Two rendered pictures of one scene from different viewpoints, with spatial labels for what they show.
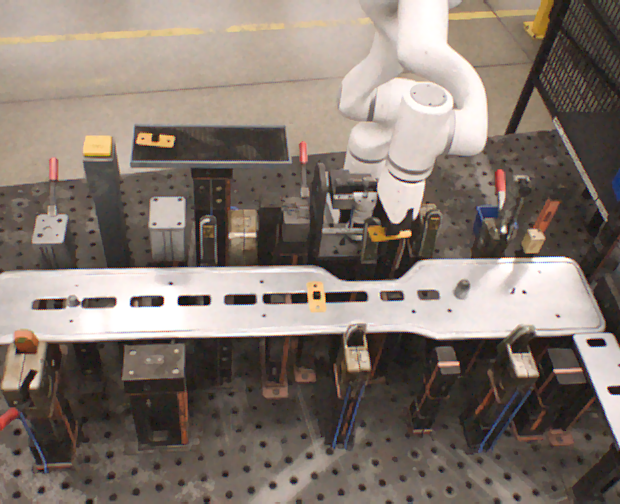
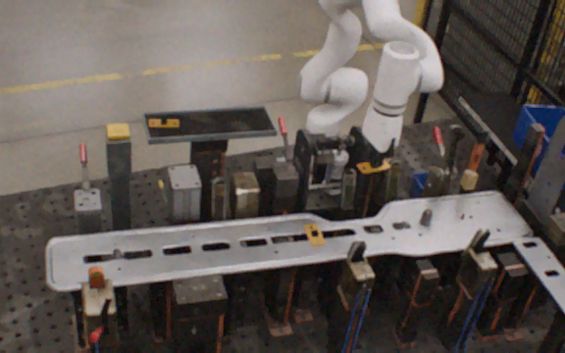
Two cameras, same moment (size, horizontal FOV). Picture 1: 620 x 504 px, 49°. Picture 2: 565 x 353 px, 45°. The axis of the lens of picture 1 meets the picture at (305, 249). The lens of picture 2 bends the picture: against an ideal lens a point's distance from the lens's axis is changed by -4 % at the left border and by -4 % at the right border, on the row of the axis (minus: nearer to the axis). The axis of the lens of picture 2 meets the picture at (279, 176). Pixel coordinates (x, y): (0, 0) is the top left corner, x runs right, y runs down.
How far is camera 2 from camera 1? 0.56 m
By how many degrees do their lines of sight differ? 14
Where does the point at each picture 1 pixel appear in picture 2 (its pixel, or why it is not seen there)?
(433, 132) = (408, 74)
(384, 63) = (338, 51)
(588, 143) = (488, 113)
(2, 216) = (10, 218)
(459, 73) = (416, 36)
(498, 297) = (453, 222)
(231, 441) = not seen: outside the picture
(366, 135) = (322, 116)
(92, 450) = not seen: outside the picture
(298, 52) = (211, 86)
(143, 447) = not seen: outside the picture
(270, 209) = (265, 170)
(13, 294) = (66, 253)
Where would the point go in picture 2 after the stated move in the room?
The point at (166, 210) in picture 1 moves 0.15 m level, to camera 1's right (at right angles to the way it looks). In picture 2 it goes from (183, 175) to (239, 177)
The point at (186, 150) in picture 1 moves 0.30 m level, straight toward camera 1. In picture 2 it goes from (190, 128) to (218, 194)
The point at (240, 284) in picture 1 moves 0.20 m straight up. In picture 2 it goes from (250, 231) to (257, 172)
